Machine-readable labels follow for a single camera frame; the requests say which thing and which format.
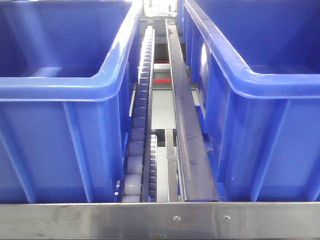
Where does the blue target bin left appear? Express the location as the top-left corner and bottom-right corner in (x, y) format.
(0, 0), (141, 204)

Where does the blue target bin right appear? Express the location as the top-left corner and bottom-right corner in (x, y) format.
(183, 0), (320, 202)

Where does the steel front shelf bar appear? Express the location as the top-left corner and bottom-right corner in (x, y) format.
(0, 202), (320, 240)

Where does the blue target bin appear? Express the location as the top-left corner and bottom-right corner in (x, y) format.
(0, 0), (141, 204)
(183, 0), (320, 202)

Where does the steel divider rail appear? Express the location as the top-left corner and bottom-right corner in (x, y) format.
(165, 19), (220, 202)

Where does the grey roller conveyor track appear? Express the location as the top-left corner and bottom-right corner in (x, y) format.
(121, 25), (155, 203)

